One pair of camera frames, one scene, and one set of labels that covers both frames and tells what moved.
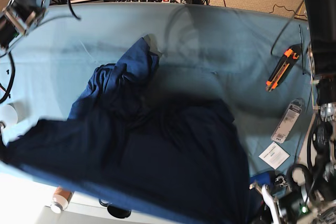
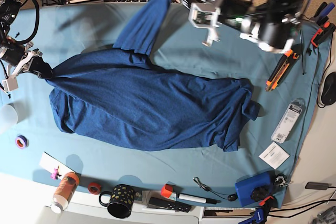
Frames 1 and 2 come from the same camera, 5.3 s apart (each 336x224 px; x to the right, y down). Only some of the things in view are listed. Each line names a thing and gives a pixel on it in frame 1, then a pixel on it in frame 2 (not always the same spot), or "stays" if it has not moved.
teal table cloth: (258, 62) stays
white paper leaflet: (274, 156) stays
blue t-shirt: (127, 137) -> (120, 98)
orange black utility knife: (283, 67) stays
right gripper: (290, 208) -> (206, 13)
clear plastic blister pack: (286, 121) stays
